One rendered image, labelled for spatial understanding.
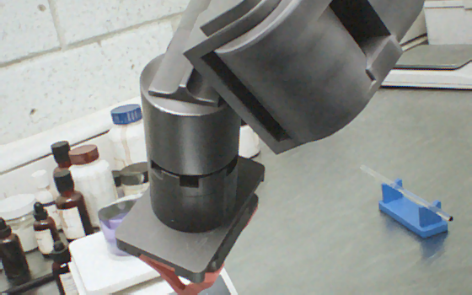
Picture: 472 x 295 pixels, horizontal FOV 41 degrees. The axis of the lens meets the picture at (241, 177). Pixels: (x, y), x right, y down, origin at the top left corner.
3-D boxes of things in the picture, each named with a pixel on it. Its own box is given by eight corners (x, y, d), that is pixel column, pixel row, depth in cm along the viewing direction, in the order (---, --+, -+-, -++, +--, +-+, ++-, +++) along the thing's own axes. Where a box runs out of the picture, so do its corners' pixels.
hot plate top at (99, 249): (215, 256, 58) (213, 248, 58) (89, 302, 55) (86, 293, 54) (177, 213, 69) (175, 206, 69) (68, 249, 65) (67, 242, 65)
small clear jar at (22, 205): (4, 244, 89) (-11, 202, 87) (45, 230, 91) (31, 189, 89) (9, 260, 84) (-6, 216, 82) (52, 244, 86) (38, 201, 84)
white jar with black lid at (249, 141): (230, 164, 103) (222, 123, 100) (215, 154, 109) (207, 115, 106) (267, 152, 105) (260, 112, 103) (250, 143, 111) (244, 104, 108)
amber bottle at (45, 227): (53, 245, 86) (37, 196, 83) (67, 248, 84) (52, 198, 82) (37, 256, 84) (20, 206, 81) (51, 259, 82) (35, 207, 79)
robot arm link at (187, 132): (122, 89, 32) (231, 109, 32) (162, 13, 37) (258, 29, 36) (134, 178, 37) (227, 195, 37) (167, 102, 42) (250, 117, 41)
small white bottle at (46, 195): (40, 231, 91) (22, 176, 88) (57, 221, 94) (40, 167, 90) (54, 234, 89) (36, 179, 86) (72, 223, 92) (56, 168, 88)
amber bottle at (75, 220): (81, 228, 89) (62, 166, 86) (100, 232, 87) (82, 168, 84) (61, 242, 86) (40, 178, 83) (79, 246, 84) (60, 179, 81)
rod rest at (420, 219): (449, 230, 71) (447, 201, 70) (423, 239, 70) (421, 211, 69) (400, 201, 80) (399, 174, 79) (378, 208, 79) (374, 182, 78)
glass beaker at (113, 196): (118, 240, 64) (98, 168, 61) (168, 237, 63) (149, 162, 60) (95, 271, 59) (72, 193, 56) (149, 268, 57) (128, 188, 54)
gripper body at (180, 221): (114, 251, 41) (99, 178, 36) (187, 152, 48) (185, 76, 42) (201, 291, 40) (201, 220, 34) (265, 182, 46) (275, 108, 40)
